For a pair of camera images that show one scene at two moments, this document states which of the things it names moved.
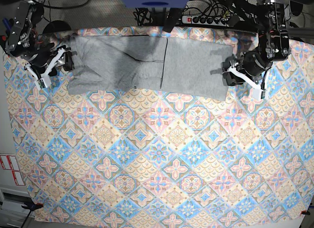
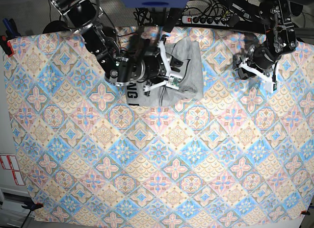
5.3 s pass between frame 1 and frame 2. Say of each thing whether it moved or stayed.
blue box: stayed
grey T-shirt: moved
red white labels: stayed
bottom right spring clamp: stayed
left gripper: moved
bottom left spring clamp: stayed
